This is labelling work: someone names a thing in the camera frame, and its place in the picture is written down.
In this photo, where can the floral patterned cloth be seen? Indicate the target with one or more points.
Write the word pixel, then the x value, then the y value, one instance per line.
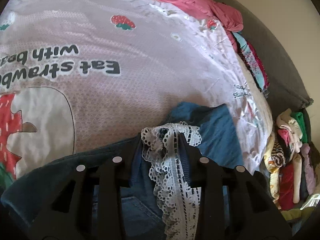
pixel 253 63

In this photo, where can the pile of colourful clothes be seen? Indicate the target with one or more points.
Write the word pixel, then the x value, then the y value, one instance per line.
pixel 292 165

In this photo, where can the pink strawberry print quilt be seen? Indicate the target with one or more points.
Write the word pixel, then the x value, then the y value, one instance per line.
pixel 80 74

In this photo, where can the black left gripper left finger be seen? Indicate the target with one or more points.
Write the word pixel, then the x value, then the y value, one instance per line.
pixel 88 204

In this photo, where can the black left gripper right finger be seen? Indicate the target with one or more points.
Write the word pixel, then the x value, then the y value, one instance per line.
pixel 233 205

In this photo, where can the blue denim pants lace trim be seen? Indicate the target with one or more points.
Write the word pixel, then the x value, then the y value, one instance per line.
pixel 160 204

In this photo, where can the grey headboard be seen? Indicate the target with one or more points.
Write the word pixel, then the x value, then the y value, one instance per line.
pixel 286 88

